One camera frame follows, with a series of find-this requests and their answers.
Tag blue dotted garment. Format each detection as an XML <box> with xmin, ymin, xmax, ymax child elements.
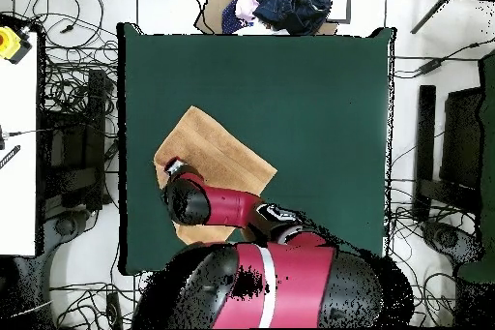
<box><xmin>221</xmin><ymin>0</ymin><xmax>256</xmax><ymax>35</ymax></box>

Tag black equipment stand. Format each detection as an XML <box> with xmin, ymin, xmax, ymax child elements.
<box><xmin>36</xmin><ymin>68</ymin><xmax>117</xmax><ymax>215</ymax></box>

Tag black cable tangle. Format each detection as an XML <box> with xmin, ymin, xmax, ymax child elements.
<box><xmin>386</xmin><ymin>186</ymin><xmax>457</xmax><ymax>327</ymax></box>
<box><xmin>13</xmin><ymin>0</ymin><xmax>119</xmax><ymax>141</ymax></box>

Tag dark blue jeans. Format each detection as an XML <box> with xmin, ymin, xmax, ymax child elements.
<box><xmin>252</xmin><ymin>0</ymin><xmax>334</xmax><ymax>36</ymax></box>

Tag black striped strip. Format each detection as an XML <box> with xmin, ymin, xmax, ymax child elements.
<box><xmin>0</xmin><ymin>144</ymin><xmax>21</xmax><ymax>170</ymax></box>

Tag dark green table cloth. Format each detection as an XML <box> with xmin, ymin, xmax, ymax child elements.
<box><xmin>116</xmin><ymin>21</ymin><xmax>396</xmax><ymax>277</ymax></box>

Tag yellow emergency stop button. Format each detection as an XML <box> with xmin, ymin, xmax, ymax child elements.
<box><xmin>0</xmin><ymin>25</ymin><xmax>33</xmax><ymax>65</ymax></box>

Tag gray chair base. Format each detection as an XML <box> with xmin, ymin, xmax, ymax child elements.
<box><xmin>419</xmin><ymin>219</ymin><xmax>484</xmax><ymax>269</ymax></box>
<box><xmin>42</xmin><ymin>208</ymin><xmax>96</xmax><ymax>269</ymax></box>

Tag black adapter with cable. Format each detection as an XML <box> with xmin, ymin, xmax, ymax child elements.
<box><xmin>393</xmin><ymin>37</ymin><xmax>495</xmax><ymax>79</ymax></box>

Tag white side table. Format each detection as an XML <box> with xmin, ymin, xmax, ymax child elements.
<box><xmin>0</xmin><ymin>31</ymin><xmax>40</xmax><ymax>257</ymax></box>

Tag dark green draped cloth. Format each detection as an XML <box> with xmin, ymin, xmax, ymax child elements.
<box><xmin>455</xmin><ymin>48</ymin><xmax>495</xmax><ymax>283</ymax></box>

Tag tan terry towel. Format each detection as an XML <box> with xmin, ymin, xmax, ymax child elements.
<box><xmin>153</xmin><ymin>105</ymin><xmax>278</xmax><ymax>247</ymax></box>

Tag cardboard laundry box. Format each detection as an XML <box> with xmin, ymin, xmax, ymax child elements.
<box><xmin>193</xmin><ymin>0</ymin><xmax>353</xmax><ymax>36</ymax></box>

